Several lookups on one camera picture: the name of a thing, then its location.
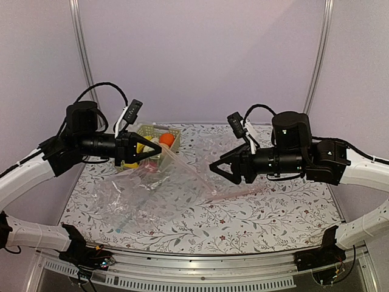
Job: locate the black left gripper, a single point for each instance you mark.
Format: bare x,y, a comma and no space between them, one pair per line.
126,148

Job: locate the clear pink-zipper zip bag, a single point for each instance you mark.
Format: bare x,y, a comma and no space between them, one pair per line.
180,185

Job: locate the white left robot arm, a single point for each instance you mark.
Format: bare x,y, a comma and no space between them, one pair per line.
51,159

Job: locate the yellow toy banana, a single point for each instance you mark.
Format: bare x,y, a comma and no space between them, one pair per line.
142,148

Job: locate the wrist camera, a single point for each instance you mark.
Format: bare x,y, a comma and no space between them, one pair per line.
128,116
244,130

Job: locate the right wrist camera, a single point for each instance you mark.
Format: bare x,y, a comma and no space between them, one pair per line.
244,130

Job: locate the floral patterned table mat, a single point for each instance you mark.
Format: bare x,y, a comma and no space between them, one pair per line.
280,216

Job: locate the orange toy orange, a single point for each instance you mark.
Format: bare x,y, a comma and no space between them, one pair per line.
167,139

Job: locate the clear blue-zipper zip bag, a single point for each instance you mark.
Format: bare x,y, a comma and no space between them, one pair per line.
129,207

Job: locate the cream perforated plastic basket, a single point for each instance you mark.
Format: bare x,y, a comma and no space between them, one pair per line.
153,133

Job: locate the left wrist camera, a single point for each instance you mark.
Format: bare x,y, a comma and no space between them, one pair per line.
128,116

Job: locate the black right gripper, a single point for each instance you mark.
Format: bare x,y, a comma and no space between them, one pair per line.
240,154

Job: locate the aluminium front rail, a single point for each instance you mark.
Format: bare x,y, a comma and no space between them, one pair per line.
153,271

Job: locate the aluminium left corner post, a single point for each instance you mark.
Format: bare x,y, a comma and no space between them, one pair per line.
80,41

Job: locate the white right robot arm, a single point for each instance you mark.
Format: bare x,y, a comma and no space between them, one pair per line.
336,162

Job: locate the yellow toy lemon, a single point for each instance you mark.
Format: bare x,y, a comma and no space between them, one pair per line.
131,165

